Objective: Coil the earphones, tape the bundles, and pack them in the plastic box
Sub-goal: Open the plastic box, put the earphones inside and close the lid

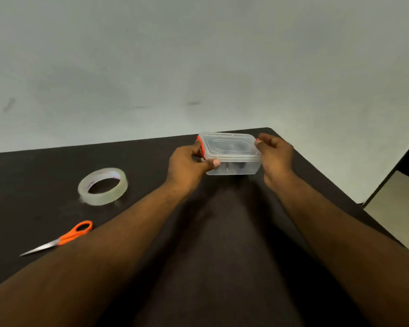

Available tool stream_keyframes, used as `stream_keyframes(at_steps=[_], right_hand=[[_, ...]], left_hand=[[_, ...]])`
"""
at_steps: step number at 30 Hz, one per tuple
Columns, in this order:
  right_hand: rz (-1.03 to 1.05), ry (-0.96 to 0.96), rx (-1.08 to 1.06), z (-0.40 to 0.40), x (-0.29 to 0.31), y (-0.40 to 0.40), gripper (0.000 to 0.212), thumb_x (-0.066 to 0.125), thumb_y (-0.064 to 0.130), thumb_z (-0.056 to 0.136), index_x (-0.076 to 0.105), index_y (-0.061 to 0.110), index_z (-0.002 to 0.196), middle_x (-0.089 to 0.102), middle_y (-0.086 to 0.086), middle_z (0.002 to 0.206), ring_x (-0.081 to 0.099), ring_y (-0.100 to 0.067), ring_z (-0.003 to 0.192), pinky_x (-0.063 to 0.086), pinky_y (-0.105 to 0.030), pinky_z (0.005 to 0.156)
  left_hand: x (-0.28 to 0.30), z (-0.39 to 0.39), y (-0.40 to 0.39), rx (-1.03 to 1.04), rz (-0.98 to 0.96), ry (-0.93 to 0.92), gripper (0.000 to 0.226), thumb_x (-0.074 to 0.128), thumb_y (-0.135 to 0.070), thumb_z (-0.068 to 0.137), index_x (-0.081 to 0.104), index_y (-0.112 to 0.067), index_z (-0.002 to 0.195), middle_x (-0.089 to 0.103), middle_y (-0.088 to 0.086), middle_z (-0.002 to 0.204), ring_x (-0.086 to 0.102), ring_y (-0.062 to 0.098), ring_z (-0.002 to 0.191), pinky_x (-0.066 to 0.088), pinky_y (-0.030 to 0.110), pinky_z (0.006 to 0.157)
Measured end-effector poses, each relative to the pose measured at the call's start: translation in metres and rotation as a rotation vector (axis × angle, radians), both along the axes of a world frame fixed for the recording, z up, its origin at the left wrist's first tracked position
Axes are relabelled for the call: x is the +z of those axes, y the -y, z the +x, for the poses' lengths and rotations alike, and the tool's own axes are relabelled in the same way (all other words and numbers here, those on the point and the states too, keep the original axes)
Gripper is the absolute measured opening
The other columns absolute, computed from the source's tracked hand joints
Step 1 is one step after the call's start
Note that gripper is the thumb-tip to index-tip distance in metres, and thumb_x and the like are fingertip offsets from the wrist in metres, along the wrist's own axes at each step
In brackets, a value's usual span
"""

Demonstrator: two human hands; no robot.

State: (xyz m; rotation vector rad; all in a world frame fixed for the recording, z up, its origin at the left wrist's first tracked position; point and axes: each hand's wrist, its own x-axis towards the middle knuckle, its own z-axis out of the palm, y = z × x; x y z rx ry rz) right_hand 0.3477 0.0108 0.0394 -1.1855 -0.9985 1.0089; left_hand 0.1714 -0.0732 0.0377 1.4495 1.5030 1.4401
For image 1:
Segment person's right hand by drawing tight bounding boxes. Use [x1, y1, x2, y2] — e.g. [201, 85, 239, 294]
[254, 133, 295, 193]

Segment person's left hand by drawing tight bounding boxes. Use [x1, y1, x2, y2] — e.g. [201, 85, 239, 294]
[165, 140, 221, 196]

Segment black wired earphones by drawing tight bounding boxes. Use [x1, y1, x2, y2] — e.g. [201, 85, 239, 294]
[221, 141, 251, 175]

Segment clear plastic box red latches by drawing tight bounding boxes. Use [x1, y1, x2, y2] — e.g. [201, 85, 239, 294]
[196, 132, 262, 176]

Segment clear tape roll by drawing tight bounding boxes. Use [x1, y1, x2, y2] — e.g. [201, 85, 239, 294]
[77, 167, 129, 207]

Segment orange handled scissors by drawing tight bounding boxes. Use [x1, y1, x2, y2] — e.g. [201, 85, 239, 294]
[19, 220, 94, 258]

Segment person's right forearm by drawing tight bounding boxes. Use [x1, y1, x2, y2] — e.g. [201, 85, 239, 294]
[274, 170, 409, 327]

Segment person's left forearm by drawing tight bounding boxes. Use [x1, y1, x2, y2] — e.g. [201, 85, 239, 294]
[0, 182, 191, 327]

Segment black door frame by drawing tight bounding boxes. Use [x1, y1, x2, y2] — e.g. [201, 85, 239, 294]
[361, 132, 409, 209]

